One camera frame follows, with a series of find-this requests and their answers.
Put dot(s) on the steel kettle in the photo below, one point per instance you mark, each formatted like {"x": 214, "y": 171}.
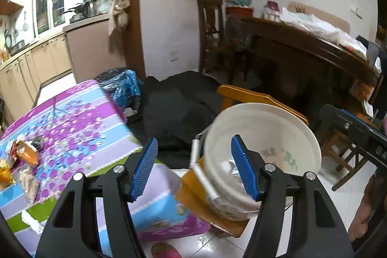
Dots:
{"x": 90, "y": 8}

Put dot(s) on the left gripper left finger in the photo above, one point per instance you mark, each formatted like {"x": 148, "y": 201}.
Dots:
{"x": 72, "y": 228}

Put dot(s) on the blue plastic garbage bag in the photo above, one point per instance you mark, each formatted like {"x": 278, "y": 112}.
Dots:
{"x": 122, "y": 85}

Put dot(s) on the small orange wooden stool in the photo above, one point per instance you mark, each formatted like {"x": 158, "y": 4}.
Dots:
{"x": 279, "y": 133}

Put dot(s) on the black cloth pile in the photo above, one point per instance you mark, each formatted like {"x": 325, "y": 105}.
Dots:
{"x": 175, "y": 110}

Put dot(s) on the beige kitchen base cabinets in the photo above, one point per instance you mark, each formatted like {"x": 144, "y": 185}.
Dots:
{"x": 82, "y": 48}

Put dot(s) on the dark wooden dining table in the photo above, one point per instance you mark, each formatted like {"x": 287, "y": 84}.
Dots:
{"x": 301, "y": 69}

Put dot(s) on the light wooden stool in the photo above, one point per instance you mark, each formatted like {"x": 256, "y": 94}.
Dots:
{"x": 342, "y": 160}

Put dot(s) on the floral striped tablecloth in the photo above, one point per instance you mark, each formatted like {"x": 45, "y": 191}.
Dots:
{"x": 84, "y": 131}

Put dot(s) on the orange snack packet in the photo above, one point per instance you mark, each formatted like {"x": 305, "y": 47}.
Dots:
{"x": 27, "y": 153}

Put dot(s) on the yellow plastic wrapper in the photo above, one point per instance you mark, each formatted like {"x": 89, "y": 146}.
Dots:
{"x": 6, "y": 177}

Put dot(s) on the dark wooden chair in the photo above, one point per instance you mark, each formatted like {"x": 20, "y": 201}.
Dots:
{"x": 214, "y": 50}

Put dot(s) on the person's right hand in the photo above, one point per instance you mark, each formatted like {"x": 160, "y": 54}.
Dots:
{"x": 374, "y": 195}

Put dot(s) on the hanging beige cloth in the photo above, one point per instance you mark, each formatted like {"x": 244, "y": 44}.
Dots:
{"x": 118, "y": 17}

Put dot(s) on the black wok pan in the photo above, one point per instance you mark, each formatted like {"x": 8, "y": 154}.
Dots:
{"x": 78, "y": 9}

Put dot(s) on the white plastic bags pile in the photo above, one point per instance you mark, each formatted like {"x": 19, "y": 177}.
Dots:
{"x": 324, "y": 30}

